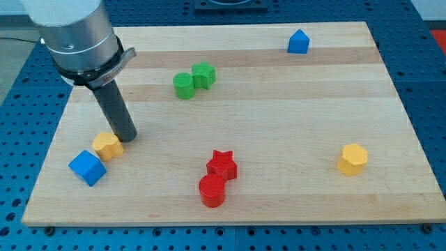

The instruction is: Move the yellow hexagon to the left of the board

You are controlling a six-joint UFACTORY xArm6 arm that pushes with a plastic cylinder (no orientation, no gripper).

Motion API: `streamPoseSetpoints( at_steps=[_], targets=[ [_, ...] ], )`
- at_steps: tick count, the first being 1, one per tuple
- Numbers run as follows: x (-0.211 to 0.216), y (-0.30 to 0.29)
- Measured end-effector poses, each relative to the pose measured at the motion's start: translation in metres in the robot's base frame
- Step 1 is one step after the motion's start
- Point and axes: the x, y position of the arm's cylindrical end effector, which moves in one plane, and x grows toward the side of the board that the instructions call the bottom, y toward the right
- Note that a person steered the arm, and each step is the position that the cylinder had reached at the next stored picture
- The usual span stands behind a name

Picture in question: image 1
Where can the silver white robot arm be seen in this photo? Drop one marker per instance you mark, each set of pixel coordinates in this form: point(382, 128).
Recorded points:
point(81, 40)

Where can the light wooden board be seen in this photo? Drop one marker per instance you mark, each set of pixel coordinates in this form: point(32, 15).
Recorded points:
point(286, 117)

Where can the yellow hexagon block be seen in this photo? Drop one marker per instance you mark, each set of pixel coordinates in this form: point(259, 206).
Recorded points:
point(352, 160)

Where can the red star block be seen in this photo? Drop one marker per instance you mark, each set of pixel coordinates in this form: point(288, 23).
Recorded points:
point(222, 164)

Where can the green star block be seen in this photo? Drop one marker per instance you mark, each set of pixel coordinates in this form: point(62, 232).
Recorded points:
point(203, 75)

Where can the green cylinder block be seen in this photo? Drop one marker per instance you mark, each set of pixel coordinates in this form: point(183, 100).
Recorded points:
point(184, 86)

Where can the red cylinder block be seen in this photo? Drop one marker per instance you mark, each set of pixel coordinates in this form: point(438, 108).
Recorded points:
point(212, 190)

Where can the blue pentagon house block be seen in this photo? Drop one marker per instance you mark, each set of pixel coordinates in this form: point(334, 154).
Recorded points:
point(298, 43)

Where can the yellow heart block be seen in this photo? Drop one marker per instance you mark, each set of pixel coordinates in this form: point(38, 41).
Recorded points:
point(107, 146)

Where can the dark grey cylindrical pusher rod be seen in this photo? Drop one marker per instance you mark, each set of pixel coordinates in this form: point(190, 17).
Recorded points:
point(114, 108)

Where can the blue cube block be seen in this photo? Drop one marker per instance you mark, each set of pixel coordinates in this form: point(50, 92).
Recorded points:
point(88, 168)

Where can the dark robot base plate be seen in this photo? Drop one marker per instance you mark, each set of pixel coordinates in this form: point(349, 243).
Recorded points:
point(204, 6)

